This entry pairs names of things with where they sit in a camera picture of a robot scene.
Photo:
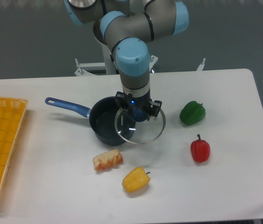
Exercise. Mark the toasted bread piece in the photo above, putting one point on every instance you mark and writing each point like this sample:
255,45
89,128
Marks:
107,160

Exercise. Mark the glass lid with blue knob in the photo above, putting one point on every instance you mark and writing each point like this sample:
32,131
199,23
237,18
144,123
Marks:
139,132

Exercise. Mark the green bell pepper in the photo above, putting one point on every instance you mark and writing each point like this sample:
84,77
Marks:
192,113

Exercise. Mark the red bell pepper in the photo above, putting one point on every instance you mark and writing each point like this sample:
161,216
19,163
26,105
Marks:
200,150

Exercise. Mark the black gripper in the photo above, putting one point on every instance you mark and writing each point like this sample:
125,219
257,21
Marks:
128,102

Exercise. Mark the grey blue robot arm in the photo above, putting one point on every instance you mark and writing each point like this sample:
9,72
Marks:
126,36

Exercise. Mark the yellow bell pepper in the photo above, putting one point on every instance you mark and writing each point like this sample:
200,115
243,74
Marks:
135,180

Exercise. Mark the white table clamp bracket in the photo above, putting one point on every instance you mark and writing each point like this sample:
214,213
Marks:
201,66

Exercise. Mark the dark saucepan with blue handle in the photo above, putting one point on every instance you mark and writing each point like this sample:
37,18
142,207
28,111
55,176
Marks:
101,118

